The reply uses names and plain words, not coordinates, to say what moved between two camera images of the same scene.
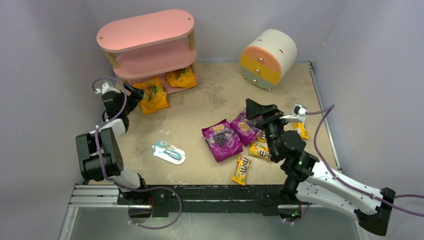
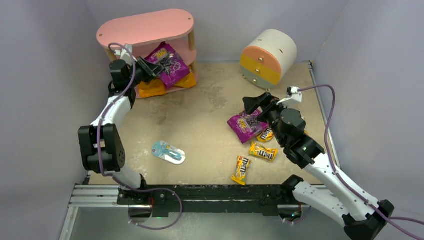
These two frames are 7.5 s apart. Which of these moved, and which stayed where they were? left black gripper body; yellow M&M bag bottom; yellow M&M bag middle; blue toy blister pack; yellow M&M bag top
Moved: left black gripper body
Stayed: blue toy blister pack; yellow M&M bag bottom; yellow M&M bag middle; yellow M&M bag top
